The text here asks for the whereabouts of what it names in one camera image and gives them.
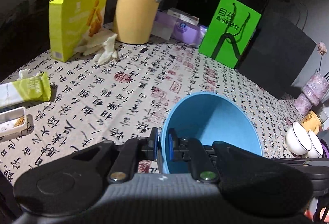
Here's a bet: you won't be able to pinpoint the blue bowl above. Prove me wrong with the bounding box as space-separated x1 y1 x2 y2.
157 91 263 174

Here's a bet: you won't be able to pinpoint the white bowl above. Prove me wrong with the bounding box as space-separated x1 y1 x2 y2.
285 122 312 156
307 130 323 158

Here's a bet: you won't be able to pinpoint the green paper bag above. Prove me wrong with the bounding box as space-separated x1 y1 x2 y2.
198 0 262 69

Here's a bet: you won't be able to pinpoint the purple textured vase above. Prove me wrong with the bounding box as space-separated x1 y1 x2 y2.
294 70 328 116

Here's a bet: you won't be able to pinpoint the yellow mug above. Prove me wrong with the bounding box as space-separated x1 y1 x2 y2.
301 110 322 134

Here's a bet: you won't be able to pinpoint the grey purple cloth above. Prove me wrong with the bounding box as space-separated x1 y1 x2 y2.
320 136 329 158

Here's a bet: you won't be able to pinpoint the black paper bag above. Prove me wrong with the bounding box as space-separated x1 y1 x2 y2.
237 0 316 99

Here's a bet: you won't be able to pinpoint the white flat case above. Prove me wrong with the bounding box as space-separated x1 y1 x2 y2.
0 107 27 139

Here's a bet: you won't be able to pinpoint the white rubber gloves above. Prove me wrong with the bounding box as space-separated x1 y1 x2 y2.
74 28 119 65

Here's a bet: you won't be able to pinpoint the purple tissue pack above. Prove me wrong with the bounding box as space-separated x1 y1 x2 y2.
151 11 207 48

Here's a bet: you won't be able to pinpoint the calligraphy print tablecloth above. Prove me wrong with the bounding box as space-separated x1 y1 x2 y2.
1 37 301 183

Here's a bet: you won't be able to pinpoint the dried pink roses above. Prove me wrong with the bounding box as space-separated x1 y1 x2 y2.
317 42 327 72

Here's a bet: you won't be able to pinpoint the yellow snack box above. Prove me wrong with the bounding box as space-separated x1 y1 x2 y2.
49 0 107 62

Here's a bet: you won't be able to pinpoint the white small box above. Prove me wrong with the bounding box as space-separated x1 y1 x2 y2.
167 8 199 26

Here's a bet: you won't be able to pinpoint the green snack packet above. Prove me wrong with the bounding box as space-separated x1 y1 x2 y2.
1 72 51 108

